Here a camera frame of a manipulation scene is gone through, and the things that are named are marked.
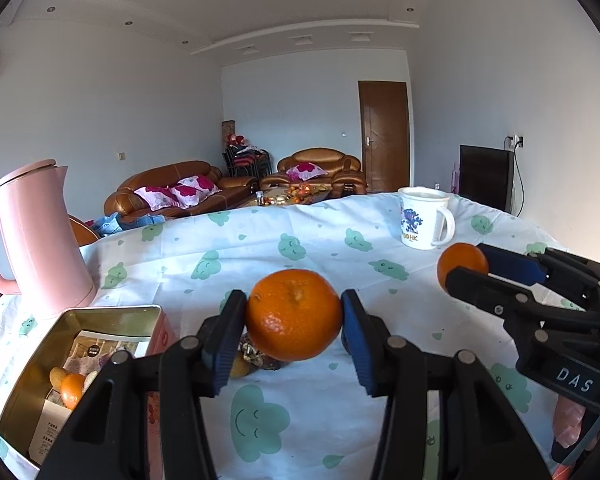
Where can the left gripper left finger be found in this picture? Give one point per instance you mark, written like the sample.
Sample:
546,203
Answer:
106,436

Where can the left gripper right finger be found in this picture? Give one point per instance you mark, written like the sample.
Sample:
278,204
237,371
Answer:
480,434

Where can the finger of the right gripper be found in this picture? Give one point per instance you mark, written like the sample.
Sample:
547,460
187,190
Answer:
508,301
552,268

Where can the small orange mandarin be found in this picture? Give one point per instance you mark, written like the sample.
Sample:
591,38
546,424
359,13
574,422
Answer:
460,255

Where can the small yellow kumquat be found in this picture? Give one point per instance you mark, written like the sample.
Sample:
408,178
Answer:
241,367

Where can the large orange mandarin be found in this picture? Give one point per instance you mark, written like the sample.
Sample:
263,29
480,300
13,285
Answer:
293,315

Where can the brown wrinkled fruit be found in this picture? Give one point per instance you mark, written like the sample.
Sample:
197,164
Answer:
256,358

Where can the coffee table with fruits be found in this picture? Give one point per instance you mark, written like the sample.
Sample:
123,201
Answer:
295,194

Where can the person's hand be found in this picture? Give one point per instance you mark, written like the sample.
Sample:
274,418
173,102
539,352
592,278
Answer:
567,422

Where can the orange mandarin in tin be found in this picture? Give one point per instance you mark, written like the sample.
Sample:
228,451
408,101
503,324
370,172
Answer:
71,390

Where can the paper leaflet in tin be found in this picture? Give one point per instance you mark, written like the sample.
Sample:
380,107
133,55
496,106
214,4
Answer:
88,354

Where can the pink metal tin box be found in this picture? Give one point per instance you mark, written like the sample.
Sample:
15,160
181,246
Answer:
24,405

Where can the black television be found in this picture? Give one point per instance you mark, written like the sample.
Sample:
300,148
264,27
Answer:
487,176

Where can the white printed mug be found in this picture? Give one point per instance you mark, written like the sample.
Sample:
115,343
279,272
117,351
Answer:
425,219

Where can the pink electric kettle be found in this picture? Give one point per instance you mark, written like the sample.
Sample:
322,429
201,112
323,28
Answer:
40,246

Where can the near brown leather chair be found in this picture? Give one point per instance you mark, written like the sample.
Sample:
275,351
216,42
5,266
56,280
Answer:
83,234

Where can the brown wooden door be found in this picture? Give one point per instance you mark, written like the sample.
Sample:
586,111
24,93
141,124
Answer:
386,136

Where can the brown leather armchair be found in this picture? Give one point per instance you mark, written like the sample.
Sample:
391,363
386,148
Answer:
339,173

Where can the long brown leather sofa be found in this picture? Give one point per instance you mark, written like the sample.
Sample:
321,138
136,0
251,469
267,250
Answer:
179,190

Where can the stacked dark chairs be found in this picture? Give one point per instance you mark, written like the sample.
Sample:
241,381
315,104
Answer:
245,160

